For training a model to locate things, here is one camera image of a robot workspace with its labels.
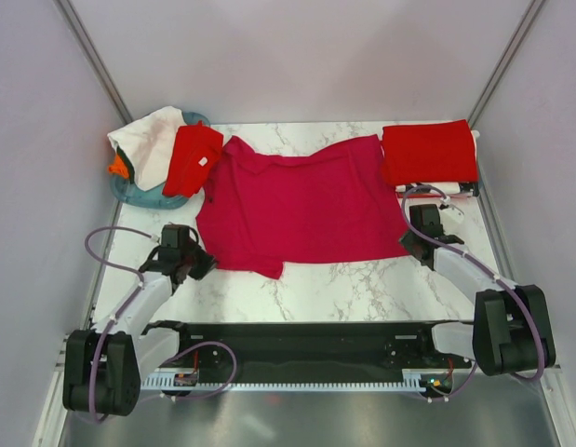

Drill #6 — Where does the orange garment in basket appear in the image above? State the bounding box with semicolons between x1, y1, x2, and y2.
107;155;130;180

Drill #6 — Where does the teal laundry basket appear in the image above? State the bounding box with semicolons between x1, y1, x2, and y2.
108;109;210;210

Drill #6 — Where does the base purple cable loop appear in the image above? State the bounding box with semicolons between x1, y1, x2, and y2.
142;342;239;404

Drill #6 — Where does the right aluminium corner post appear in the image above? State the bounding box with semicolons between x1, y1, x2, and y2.
467;0;547;129

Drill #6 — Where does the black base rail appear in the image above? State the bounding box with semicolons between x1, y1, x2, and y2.
152;320;471;381

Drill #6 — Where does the aluminium corner post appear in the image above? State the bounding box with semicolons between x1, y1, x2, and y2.
53;0;132;124
467;0;547;129

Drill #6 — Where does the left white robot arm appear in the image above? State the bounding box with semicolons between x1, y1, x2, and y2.
62;223;217;423

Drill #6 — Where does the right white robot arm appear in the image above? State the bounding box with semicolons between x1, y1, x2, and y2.
400;204;556;380

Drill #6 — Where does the folded red t shirt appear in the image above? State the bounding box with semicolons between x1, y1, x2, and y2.
379;119;479;187

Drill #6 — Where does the white t shirt in basket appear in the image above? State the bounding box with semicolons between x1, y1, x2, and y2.
107;106;185;191

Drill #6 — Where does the red t shirt in basket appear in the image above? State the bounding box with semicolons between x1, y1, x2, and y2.
163;121;223;198

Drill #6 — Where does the magenta polo shirt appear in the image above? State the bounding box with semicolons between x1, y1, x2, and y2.
196;135;407;279

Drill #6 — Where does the white slotted cable duct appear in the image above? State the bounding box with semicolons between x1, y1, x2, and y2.
141;368;453;392

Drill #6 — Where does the left aluminium corner post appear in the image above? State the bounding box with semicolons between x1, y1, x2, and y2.
53;0;132;124

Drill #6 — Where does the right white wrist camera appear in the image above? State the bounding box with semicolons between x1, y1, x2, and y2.
438;204;465;233

